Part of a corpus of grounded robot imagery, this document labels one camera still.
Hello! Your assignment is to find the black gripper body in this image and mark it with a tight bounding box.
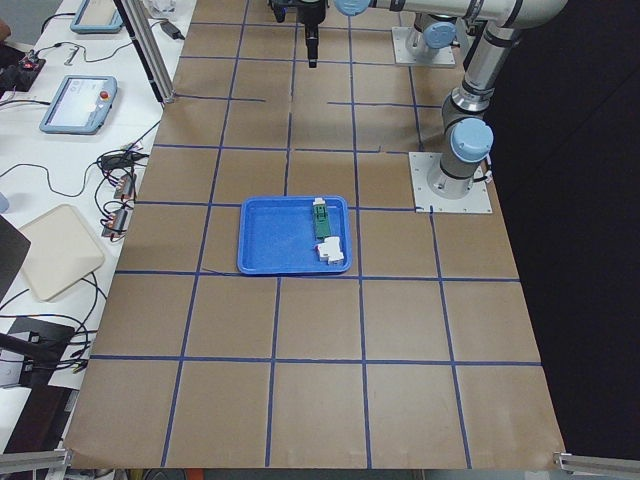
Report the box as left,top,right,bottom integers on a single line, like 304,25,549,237
297,0,327,25

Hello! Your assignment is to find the black power adapter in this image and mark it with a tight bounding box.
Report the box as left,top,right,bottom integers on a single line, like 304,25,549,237
160,21,185,40

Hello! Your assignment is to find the green terminal block module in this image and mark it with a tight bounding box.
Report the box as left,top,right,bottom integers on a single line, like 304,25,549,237
312,197,331,240

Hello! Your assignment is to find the blue plastic tray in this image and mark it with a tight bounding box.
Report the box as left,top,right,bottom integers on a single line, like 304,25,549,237
237,195,353,276

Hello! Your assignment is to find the blue teach pendant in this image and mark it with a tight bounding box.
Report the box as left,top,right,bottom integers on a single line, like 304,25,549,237
39,75,118,135
70,0,123,34

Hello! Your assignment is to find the white circuit breaker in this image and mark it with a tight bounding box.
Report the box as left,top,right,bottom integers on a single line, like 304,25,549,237
315,236,345,265

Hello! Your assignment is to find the cream plastic tray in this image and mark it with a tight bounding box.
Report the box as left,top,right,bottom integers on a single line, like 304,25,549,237
19,204,105,301

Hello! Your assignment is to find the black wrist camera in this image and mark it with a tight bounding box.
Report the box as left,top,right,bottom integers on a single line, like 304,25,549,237
268,0,296,23

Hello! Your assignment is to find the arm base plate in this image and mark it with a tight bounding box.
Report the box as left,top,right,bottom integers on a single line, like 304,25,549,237
409,152,493,214
392,27,455,68

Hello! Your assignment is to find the aluminium frame post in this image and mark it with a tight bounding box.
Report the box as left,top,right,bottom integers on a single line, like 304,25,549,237
114,0,175,104

